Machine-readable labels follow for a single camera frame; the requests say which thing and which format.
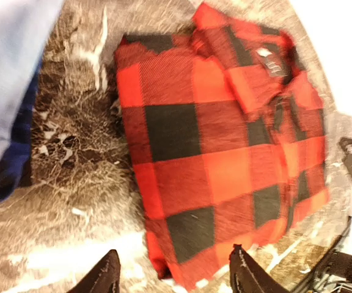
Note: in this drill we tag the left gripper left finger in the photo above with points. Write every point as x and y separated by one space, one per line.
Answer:
104 277

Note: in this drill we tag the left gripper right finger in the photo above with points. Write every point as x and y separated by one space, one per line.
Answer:
246 276

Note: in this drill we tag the red black plaid shirt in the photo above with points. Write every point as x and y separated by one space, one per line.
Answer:
227 140

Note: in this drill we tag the folded dark navy shirt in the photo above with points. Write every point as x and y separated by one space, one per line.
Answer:
15 164

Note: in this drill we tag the folded light blue shirt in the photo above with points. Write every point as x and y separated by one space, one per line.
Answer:
24 29

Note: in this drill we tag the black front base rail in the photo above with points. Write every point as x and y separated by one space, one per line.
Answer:
333 272

